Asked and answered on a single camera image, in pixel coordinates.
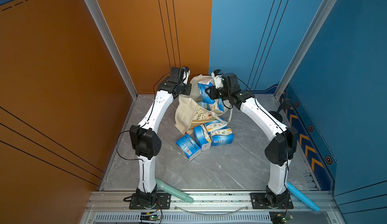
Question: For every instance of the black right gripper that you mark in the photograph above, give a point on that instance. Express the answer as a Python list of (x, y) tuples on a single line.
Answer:
[(212, 94)]

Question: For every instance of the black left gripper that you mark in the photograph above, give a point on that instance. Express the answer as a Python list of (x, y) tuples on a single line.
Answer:
[(188, 91)]

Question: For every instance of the floral tissue pack front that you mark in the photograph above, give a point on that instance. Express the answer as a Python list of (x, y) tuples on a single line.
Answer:
[(217, 107)]

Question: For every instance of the floral tissue pack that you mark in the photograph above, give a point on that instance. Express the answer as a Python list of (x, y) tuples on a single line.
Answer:
[(202, 86), (217, 107)]

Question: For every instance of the cream floral canvas bag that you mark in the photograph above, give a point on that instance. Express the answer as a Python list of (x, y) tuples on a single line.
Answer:
[(190, 114)]

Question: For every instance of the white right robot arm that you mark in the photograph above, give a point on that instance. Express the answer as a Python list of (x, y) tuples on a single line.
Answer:
[(283, 139)]

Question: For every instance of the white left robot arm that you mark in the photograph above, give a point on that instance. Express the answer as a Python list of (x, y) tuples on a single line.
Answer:
[(145, 141)]

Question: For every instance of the blue tissue pack centre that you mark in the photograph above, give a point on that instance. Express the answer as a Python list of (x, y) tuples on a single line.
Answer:
[(222, 137)]

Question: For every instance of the upright blue tissue pack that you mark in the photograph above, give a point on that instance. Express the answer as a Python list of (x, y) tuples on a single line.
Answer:
[(202, 137)]

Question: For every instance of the black round-base microphone stand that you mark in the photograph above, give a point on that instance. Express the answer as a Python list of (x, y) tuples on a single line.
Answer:
[(285, 105)]

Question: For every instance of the blue tissue pack left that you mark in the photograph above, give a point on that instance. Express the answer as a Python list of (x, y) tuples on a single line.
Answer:
[(189, 147)]

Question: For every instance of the green handheld cylinder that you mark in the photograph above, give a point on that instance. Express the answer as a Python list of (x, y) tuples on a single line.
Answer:
[(162, 186)]

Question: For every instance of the left circuit board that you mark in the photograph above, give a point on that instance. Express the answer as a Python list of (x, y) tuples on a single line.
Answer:
[(150, 218)]

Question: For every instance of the circuit board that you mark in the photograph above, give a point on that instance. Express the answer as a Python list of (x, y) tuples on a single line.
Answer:
[(150, 218), (280, 218)]

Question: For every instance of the blue handheld cylinder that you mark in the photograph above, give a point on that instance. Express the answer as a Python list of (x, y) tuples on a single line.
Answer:
[(302, 197)]

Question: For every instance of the right circuit board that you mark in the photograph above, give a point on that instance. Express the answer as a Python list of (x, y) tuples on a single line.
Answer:
[(280, 218)]

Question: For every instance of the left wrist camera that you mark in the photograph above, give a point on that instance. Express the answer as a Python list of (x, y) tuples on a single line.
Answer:
[(186, 74)]

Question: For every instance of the aluminium corner post left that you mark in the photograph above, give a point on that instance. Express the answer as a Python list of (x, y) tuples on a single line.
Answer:
[(103, 27)]

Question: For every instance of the aluminium corner post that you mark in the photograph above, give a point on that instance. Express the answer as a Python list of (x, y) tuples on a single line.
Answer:
[(312, 31), (103, 27)]

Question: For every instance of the aluminium corner post right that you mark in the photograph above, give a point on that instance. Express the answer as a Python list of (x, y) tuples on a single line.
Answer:
[(312, 31)]

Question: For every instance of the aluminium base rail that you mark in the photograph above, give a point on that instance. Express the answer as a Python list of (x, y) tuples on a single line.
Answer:
[(209, 207)]

